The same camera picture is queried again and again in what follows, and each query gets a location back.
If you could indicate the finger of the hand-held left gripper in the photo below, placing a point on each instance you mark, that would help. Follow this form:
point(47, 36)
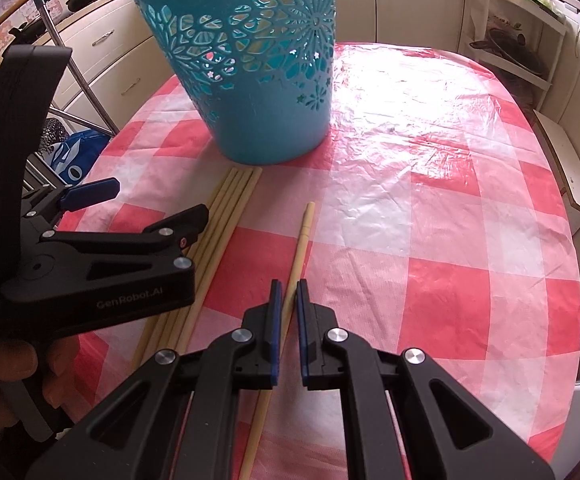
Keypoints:
point(119, 247)
point(92, 191)

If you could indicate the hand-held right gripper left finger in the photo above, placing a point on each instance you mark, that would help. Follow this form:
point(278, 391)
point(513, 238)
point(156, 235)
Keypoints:
point(276, 335)

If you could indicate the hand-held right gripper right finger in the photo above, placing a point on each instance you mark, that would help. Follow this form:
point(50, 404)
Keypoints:
point(304, 340)

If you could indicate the single wooden chopstick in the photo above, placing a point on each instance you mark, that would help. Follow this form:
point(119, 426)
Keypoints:
point(299, 250)

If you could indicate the bunch of wooden chopsticks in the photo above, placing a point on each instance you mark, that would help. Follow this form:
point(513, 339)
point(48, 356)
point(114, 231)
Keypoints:
point(219, 220)

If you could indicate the blue perforated plastic basket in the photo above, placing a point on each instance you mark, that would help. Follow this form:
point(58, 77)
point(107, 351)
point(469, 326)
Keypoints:
point(270, 130)

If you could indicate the person's left hand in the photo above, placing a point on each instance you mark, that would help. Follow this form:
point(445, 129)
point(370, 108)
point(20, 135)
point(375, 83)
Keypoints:
point(14, 365)

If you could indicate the blue plastic bag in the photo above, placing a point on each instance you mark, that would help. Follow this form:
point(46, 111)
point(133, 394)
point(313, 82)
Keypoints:
point(77, 155)

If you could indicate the black mesh basket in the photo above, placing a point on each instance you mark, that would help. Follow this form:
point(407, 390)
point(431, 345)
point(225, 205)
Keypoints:
point(52, 135)

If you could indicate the cream base kitchen cabinets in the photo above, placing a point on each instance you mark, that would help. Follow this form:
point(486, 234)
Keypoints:
point(109, 60)

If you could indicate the red checkered plastic tablecloth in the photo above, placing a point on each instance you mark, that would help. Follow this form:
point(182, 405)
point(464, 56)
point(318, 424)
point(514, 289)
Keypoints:
point(420, 260)

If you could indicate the white wooden stool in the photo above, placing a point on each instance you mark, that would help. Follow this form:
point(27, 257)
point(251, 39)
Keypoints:
point(570, 170)

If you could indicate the black pan in trolley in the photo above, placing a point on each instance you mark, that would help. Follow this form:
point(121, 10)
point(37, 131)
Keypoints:
point(510, 52)

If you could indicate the white storage trolley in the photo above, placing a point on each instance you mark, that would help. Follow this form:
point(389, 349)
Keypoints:
point(555, 35)

